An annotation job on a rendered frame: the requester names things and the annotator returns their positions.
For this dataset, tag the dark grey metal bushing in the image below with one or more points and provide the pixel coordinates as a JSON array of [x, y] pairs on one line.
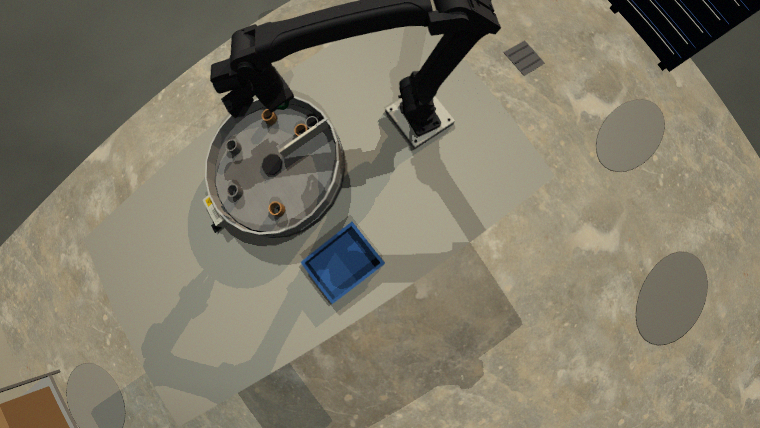
[[310, 120], [230, 190], [230, 144]]

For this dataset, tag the blue crate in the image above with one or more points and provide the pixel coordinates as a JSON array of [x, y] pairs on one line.
[[343, 263]]

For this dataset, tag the bronze bushing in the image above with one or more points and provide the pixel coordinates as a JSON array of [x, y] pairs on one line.
[[270, 121], [273, 205], [298, 128]]

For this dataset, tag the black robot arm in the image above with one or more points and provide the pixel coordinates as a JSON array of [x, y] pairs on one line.
[[253, 48]]

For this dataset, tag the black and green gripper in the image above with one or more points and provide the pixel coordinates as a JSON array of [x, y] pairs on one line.
[[283, 92]]

